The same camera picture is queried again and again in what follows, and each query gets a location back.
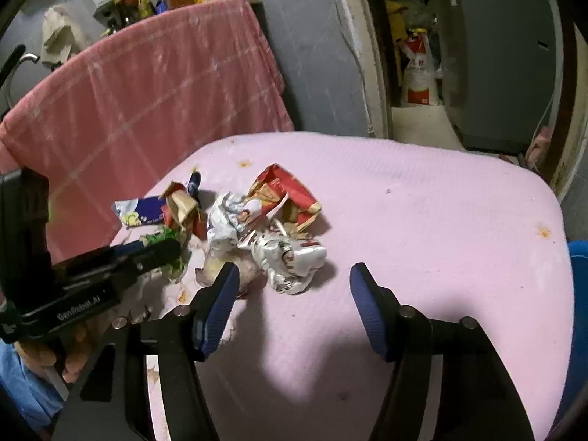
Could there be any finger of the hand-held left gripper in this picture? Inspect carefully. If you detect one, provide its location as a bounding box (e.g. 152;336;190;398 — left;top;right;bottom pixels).
111;240;148;257
132;238;183;281

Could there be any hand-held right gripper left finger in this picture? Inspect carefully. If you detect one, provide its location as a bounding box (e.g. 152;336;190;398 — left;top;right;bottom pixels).
53;262;242;441

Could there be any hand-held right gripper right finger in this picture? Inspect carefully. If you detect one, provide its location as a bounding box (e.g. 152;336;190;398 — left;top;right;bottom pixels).
349;262;536;441

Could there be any green wrapper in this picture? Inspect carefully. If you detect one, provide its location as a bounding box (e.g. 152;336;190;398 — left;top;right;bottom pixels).
140;227;189;281

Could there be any blue snack packet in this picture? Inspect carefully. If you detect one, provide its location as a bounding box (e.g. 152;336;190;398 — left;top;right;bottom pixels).
114;197;173;229

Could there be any brown paper wrapper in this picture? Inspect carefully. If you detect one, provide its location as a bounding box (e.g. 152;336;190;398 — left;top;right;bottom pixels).
158;181;207;240

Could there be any white wrapper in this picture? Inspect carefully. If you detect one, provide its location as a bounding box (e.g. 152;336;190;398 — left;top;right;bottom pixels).
207;192;263;253

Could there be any dark blue tube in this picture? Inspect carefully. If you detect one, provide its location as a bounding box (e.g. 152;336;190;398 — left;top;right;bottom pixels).
186;170;203;203

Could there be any silver foil wrapper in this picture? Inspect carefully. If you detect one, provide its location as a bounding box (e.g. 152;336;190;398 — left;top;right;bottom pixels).
239;230;328;295

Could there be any red snack wrapper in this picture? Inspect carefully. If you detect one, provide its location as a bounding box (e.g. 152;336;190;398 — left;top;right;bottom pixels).
248;164;322;235

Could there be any person's left forearm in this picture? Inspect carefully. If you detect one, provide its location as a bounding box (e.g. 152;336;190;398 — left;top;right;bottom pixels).
0;344;64;433

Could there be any person's left hand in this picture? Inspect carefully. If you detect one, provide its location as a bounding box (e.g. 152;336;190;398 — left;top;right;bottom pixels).
16;319;112;384

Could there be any pink floral cloth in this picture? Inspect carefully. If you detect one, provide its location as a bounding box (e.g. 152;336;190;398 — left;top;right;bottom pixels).
110;131;575;441

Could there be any red plaid blanket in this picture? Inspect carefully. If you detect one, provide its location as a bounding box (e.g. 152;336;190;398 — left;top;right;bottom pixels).
0;0;295;265

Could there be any crumpled white cloth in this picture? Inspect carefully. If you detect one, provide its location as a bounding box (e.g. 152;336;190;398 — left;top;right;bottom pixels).
41;4;86;65

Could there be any blue bin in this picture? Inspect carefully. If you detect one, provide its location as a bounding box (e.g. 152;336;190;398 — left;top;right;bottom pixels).
551;239;588;423

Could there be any small pink cloth item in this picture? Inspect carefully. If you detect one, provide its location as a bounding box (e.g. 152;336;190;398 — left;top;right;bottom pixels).
524;126;554;171

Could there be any red and white sack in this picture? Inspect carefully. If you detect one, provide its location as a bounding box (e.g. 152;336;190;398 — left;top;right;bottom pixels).
399;28;444;106

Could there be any yellow bag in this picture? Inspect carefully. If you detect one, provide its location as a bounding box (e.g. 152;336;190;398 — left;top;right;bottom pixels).
386;0;410;43

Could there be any beige door frame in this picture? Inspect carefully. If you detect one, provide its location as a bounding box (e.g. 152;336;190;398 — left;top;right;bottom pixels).
337;0;393;141

